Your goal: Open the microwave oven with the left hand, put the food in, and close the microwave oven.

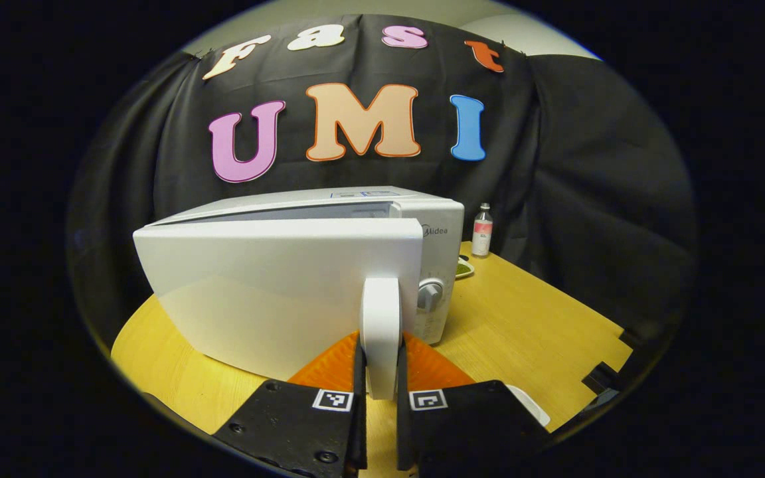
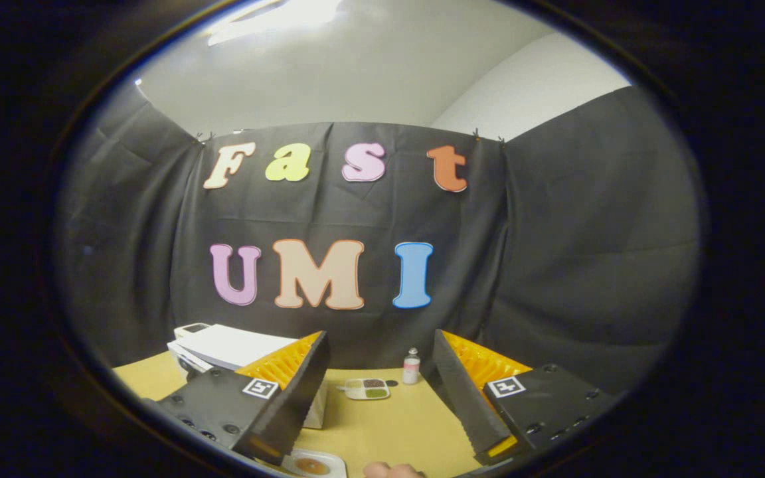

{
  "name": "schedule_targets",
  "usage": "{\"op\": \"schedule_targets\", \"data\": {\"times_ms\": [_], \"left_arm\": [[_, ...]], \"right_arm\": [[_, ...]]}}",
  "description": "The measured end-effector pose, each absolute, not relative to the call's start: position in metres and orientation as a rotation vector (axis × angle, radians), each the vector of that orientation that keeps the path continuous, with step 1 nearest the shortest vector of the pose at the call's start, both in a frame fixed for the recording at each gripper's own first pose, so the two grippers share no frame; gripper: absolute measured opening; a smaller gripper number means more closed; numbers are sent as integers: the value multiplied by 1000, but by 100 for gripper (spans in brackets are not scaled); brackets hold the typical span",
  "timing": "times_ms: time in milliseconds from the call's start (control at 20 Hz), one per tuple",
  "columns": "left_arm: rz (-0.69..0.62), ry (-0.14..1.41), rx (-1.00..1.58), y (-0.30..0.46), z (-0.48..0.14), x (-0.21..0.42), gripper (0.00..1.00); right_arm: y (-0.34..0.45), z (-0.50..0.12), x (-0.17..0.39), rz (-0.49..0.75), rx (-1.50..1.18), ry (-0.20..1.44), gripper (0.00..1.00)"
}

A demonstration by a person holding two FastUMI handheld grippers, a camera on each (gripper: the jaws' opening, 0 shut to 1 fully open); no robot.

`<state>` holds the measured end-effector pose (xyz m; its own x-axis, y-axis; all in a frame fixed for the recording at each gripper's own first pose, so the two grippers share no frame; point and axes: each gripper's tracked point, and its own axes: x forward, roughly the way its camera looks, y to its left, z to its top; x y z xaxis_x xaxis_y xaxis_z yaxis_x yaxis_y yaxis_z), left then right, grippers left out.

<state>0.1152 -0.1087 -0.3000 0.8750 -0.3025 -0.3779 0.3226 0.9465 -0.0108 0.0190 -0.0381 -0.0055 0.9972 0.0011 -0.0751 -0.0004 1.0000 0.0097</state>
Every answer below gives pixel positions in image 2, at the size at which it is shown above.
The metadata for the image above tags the white divided condiment dish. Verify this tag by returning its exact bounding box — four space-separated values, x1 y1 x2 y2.
343 378 390 400

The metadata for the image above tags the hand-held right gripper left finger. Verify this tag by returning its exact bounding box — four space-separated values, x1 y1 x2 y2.
147 330 331 467

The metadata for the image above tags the pale pink rounded object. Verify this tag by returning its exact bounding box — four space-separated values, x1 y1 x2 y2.
363 462 423 478

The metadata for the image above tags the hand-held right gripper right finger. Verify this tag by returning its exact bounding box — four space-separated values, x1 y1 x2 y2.
432 329 617 467

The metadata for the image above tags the white microwave oven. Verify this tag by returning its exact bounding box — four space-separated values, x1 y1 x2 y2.
167 324 330 430

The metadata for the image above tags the white square plate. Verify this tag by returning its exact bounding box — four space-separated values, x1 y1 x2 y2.
281 449 347 478

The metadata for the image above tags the black backdrop cloth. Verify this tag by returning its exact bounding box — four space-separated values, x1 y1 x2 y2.
57 83 702 399

